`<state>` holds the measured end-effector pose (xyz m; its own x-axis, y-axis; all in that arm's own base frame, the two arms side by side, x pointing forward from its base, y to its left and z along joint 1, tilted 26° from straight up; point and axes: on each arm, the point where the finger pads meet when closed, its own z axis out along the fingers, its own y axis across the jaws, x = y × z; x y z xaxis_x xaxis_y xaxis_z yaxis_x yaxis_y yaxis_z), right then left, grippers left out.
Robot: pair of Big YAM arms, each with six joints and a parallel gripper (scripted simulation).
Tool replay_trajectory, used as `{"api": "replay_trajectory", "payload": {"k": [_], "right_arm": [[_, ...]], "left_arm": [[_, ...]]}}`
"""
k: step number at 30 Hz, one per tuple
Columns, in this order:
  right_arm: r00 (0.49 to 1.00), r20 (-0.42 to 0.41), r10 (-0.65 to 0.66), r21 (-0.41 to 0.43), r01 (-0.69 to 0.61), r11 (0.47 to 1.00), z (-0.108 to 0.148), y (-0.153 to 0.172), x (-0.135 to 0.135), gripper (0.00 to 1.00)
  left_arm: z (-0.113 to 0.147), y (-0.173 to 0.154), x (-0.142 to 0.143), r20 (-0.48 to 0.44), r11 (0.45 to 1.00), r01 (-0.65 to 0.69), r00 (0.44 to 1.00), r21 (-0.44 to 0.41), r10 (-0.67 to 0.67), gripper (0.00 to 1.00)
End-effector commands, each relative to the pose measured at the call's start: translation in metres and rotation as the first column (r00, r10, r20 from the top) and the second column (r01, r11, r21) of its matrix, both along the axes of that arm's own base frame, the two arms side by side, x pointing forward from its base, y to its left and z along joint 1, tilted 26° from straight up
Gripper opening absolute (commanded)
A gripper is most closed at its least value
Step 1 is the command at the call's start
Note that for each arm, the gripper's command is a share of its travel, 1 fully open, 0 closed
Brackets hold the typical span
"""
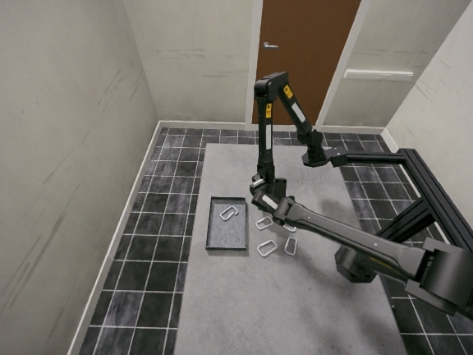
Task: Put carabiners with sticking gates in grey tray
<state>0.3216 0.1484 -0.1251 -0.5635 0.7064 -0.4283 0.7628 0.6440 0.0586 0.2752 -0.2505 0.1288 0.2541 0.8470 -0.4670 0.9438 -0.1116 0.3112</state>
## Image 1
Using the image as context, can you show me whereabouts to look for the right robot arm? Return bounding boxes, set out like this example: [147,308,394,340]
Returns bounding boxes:
[250,71,326,197]

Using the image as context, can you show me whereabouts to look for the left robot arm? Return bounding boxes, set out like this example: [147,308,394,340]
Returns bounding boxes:
[251,177,473,321]

